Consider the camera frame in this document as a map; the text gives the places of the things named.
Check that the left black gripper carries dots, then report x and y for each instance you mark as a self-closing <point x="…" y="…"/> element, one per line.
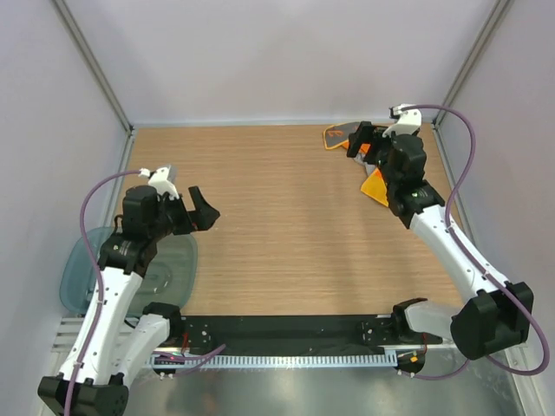
<point x="202" y="217"/>

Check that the left aluminium frame post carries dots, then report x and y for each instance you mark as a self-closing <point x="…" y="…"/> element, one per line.
<point x="79" y="39"/>

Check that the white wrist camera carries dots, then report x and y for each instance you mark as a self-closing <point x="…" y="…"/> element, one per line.
<point x="408" y="120"/>
<point x="162" y="180"/>

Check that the aluminium frame post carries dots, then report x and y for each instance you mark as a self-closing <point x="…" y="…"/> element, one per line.
<point x="79" y="39"/>
<point x="485" y="35"/>

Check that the orange grey patterned towel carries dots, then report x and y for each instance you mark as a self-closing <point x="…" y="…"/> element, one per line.
<point x="337" y="136"/>

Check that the blue translucent plastic tray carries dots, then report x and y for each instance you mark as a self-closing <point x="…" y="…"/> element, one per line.
<point x="169" y="279"/>

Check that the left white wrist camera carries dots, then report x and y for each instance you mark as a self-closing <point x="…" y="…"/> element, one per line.
<point x="162" y="180"/>

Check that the right aluminium frame post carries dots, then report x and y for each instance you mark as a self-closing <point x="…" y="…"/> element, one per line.
<point x="485" y="35"/>

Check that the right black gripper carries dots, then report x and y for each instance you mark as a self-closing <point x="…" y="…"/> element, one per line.
<point x="364" y="134"/>

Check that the white slotted cable duct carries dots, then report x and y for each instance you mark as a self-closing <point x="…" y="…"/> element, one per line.
<point x="268" y="362"/>

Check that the aluminium rail front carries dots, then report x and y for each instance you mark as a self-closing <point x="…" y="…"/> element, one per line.
<point x="69" y="330"/>

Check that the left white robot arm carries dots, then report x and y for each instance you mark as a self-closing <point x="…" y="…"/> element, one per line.
<point x="97" y="375"/>

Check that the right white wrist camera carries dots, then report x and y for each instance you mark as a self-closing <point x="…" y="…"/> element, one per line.
<point x="408" y="120"/>

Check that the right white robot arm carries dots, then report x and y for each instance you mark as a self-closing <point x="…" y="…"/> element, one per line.
<point x="493" y="316"/>

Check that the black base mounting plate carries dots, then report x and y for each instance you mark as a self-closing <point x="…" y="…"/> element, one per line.
<point x="300" y="335"/>

